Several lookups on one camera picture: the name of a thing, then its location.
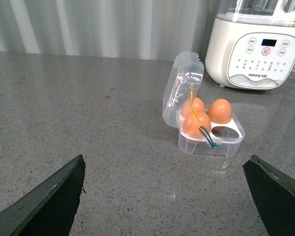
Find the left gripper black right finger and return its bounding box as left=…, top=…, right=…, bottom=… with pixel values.
left=243, top=155, right=295, bottom=236

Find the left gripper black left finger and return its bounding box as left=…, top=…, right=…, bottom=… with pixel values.
left=0, top=154, right=86, bottom=236

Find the clear plastic egg box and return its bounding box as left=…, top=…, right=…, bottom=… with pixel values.
left=162, top=51, right=245, bottom=157

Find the brown egg back right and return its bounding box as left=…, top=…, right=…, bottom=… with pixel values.
left=207, top=99, right=233, bottom=124

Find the brown egg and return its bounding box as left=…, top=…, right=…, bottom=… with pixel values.
left=207, top=99, right=233, bottom=124
left=182, top=111, right=211, bottom=137
left=180, top=97, right=206, bottom=118

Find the brown egg front left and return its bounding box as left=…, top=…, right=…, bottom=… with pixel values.
left=182, top=111, right=211, bottom=137

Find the brown egg back left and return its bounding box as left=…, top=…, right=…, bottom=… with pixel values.
left=180, top=97, right=206, bottom=118

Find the yellow blue rubber band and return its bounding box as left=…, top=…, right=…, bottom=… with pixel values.
left=190, top=82, right=218, bottom=149

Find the white Joyoung blender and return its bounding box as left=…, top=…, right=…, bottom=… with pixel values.
left=205, top=0, right=295, bottom=90

